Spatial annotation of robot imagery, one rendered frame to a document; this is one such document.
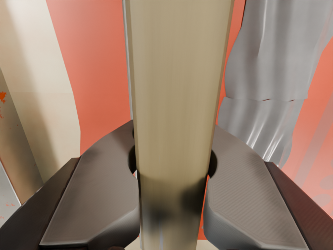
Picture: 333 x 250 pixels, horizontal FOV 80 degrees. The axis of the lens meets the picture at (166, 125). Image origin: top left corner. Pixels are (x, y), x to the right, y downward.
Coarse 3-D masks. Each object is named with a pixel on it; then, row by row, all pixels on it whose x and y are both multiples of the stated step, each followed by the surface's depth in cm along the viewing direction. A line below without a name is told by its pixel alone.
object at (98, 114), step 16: (80, 96) 17; (96, 96) 17; (112, 96) 17; (128, 96) 17; (80, 112) 18; (96, 112) 18; (112, 112) 18; (128, 112) 18; (304, 112) 18; (80, 128) 19; (96, 128) 19; (112, 128) 19; (304, 128) 19; (80, 144) 20; (304, 144) 20; (288, 160) 20; (208, 176) 22; (288, 176) 22
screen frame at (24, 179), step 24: (0, 72) 16; (0, 96) 16; (0, 120) 16; (0, 144) 16; (24, 144) 19; (0, 168) 17; (24, 168) 19; (0, 192) 18; (24, 192) 19; (0, 216) 20
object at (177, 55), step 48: (144, 0) 5; (192, 0) 5; (144, 48) 6; (192, 48) 6; (144, 96) 6; (192, 96) 6; (144, 144) 7; (192, 144) 7; (144, 192) 8; (192, 192) 8; (144, 240) 10; (192, 240) 10
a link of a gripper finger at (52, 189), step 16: (64, 176) 8; (48, 192) 7; (32, 208) 6; (48, 208) 6; (16, 224) 6; (32, 224) 6; (48, 224) 6; (0, 240) 5; (16, 240) 6; (32, 240) 6
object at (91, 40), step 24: (48, 0) 14; (72, 0) 14; (96, 0) 14; (120, 0) 14; (240, 0) 14; (72, 24) 15; (96, 24) 15; (120, 24) 15; (240, 24) 15; (72, 48) 15; (96, 48) 15; (120, 48) 15; (72, 72) 16; (96, 72) 16; (120, 72) 16; (312, 96) 17
